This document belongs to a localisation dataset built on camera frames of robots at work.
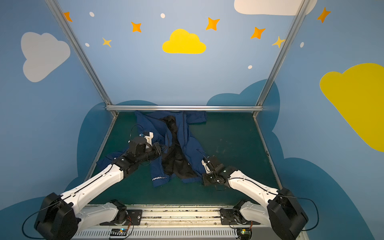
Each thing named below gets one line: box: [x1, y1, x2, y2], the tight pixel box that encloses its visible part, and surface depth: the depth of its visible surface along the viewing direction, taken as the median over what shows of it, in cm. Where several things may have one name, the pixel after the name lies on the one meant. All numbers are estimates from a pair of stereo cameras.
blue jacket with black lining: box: [97, 110, 208, 188], surface depth 91 cm
